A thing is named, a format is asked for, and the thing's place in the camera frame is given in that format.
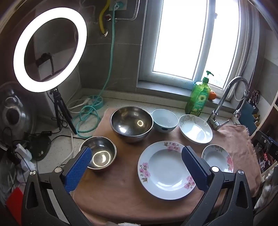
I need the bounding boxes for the black tripod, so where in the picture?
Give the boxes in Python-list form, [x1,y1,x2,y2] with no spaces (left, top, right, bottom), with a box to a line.
[47,89,77,135]

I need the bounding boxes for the flexible steel sprayer hose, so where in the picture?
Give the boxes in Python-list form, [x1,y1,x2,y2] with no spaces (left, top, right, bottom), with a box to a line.
[233,83,250,119]

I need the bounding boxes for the steel kitchen faucet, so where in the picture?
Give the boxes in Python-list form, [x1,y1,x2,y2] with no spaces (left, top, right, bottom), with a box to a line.
[206,76,249,131]

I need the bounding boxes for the white power adapter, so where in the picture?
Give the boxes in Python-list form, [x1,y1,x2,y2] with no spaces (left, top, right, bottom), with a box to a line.
[13,143,31,161]

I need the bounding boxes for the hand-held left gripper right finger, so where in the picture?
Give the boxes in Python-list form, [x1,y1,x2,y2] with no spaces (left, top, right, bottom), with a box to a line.
[181,146,254,226]

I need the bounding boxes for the large steel bowl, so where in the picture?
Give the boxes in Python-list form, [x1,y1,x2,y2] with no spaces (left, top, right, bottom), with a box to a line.
[110,106,154,143]

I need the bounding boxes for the teal green cable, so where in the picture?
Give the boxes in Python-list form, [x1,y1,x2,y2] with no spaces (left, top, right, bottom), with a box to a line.
[73,0,122,139]

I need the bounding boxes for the round teal power strip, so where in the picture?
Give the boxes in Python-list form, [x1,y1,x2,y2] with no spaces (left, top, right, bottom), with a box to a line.
[88,95,104,109]

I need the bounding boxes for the green dish soap bottle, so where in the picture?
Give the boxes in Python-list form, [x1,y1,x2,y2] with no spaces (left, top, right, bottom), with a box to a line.
[185,71,214,116]

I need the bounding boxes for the dark oval pad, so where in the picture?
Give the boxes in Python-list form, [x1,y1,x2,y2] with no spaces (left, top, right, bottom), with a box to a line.
[30,136,51,161]

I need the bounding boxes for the braided steel water pipe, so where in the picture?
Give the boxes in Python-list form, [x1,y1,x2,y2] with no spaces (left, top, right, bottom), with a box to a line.
[113,0,141,22]

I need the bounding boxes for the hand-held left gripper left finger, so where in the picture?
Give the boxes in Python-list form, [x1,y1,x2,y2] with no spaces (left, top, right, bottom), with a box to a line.
[21,146,96,226]

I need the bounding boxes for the yellow gas hose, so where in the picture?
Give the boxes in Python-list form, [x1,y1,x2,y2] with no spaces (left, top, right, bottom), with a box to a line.
[99,0,111,35]

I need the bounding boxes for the light blue ceramic bowl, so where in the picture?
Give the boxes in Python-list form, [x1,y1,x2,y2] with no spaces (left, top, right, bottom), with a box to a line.
[151,109,179,133]

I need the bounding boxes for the white framed window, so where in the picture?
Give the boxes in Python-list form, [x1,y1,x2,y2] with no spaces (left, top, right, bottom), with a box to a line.
[139,0,254,102]

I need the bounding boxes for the white ring light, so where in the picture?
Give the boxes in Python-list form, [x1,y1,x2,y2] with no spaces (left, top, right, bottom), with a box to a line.
[13,7,88,92]

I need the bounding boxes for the red packet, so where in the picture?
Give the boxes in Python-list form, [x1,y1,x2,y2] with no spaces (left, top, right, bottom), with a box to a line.
[6,188,23,225]

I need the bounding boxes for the white plate grey print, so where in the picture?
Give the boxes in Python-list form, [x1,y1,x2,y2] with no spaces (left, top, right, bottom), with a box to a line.
[178,114,213,145]

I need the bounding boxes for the person's right hand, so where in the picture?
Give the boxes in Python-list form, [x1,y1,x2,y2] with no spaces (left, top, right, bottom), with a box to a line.
[254,169,278,214]

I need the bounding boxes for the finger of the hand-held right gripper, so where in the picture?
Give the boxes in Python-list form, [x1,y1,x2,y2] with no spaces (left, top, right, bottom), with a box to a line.
[253,134,278,173]

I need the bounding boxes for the dark blue knife holder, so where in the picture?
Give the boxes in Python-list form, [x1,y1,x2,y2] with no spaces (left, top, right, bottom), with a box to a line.
[239,101,261,135]

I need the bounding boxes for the large pink floral plate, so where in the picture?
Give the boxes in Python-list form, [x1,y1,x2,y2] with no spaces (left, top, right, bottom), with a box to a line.
[137,141,201,200]

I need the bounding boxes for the small steel bowl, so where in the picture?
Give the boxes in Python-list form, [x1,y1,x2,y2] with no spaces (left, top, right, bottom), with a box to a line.
[79,136,117,172]

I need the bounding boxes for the black handled scissors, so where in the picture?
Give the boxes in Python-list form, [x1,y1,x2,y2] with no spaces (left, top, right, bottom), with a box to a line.
[251,91,260,105]

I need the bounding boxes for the white cable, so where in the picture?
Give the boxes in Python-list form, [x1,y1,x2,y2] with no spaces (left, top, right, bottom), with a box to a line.
[62,97,92,168]

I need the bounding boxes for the pink towel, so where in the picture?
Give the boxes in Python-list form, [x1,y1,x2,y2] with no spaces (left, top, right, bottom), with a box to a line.
[73,107,262,225]

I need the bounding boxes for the kitchen storage rack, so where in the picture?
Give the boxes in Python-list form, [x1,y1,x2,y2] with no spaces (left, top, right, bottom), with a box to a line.
[250,87,278,136]

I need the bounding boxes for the small pink floral plate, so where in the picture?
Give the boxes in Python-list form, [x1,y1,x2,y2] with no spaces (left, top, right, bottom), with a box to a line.
[202,144,234,173]

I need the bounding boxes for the black cable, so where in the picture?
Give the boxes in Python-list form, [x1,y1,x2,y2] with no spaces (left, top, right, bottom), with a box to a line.
[43,134,82,140]

